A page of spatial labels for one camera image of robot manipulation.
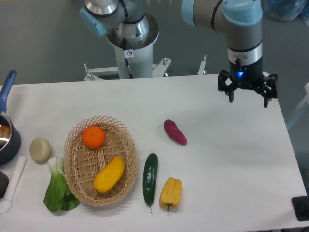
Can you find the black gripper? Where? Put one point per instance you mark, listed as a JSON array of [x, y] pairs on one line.
[[248, 77]]

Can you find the yellow mango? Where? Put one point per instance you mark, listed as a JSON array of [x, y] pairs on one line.
[[110, 175]]

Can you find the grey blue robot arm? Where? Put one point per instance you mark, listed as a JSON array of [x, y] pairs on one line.
[[239, 20]]

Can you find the woven wicker basket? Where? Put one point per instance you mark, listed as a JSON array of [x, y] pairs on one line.
[[82, 164]]

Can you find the blue plastic bag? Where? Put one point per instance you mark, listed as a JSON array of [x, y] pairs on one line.
[[283, 10]]

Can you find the purple sweet potato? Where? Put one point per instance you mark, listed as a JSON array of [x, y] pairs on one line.
[[174, 133]]

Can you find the dark green cucumber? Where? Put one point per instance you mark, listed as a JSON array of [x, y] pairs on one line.
[[149, 179]]

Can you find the black device at edge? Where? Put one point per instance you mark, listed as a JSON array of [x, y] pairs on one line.
[[301, 207]]

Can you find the yellow bell pepper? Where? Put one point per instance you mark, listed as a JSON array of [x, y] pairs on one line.
[[171, 194]]

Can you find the orange tangerine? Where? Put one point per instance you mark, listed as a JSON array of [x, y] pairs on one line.
[[93, 136]]

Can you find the beige round bun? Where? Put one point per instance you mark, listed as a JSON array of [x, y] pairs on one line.
[[40, 150]]

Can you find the green bok choy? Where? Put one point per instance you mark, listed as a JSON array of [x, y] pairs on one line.
[[58, 195]]

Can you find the dark blue saucepan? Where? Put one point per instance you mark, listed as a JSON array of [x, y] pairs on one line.
[[10, 139]]

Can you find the dark round object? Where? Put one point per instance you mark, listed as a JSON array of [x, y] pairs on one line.
[[4, 182]]

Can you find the white plastic utensil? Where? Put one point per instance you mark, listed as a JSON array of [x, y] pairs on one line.
[[6, 202]]

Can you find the white table clamp bracket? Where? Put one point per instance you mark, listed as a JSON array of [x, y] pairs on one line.
[[202, 69]]

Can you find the white metal frame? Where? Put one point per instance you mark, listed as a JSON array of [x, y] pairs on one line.
[[301, 109]]

